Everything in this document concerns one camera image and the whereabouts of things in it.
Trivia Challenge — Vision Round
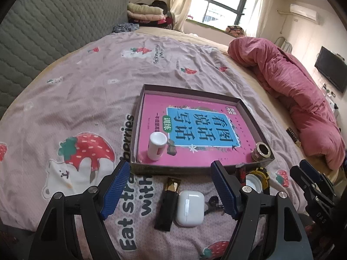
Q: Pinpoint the small white bottle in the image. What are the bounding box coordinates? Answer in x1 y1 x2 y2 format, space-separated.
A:
147 132 167 161

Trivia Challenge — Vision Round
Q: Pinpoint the cream curtain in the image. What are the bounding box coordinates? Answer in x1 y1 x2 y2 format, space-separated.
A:
242 0 282 37
169 0 197 31

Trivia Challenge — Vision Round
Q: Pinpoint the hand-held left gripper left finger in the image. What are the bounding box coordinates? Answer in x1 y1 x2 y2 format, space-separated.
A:
28 160 131 260

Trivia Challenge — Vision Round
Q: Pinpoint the white earbuds case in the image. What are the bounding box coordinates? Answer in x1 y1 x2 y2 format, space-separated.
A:
175 190 205 226

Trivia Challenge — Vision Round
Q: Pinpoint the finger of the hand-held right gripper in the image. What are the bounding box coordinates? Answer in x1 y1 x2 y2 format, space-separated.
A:
300 159 337 193
290 165 335 210

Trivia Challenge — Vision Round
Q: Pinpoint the metal threaded ring fitting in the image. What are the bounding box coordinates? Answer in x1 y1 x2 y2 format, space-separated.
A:
252 142 272 161

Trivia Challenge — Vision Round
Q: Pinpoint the black and gold lipstick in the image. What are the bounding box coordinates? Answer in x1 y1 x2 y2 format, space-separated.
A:
154 177 179 232

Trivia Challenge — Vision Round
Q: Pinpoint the red and black lipstick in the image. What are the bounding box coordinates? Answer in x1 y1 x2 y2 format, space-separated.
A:
235 163 247 185

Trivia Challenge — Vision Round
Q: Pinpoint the strawberry printed blanket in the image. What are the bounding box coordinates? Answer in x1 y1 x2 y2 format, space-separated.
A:
0 31 307 260

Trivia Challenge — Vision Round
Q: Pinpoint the shallow cardboard box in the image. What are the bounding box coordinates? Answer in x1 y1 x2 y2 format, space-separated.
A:
129 84 275 176

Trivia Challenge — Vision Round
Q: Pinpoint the pink book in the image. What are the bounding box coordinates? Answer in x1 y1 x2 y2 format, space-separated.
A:
137 93 257 166

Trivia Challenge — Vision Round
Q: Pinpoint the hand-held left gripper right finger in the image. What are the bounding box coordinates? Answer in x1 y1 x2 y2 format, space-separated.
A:
210 160 312 260

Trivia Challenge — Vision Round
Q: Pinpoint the white air conditioner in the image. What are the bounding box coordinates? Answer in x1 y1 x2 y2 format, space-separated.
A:
289 4 318 22

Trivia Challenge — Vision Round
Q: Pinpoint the window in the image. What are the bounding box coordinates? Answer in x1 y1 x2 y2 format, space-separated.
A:
194 0 258 26

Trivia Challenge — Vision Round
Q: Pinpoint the pink quilt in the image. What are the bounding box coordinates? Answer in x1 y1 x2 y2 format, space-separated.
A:
227 37 346 170

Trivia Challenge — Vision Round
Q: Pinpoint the grey quilted headboard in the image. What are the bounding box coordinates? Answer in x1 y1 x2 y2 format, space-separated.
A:
0 0 129 117

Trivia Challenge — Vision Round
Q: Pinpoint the red patterned cloth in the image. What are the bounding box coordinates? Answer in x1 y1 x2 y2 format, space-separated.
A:
225 26 245 37

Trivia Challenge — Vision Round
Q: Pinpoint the small dark key bunch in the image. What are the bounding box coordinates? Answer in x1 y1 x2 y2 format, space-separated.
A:
205 195 227 214

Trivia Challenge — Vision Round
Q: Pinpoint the dark patterned cloth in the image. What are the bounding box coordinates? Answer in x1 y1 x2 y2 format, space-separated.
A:
112 23 139 33

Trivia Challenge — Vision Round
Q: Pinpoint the pile of folded clothes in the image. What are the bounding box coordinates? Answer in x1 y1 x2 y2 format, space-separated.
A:
127 1 174 29

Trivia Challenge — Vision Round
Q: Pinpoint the white cup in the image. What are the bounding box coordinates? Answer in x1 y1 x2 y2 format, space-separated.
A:
245 175 264 193

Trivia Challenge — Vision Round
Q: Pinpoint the black television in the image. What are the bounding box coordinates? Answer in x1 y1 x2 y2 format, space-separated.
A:
314 46 347 94

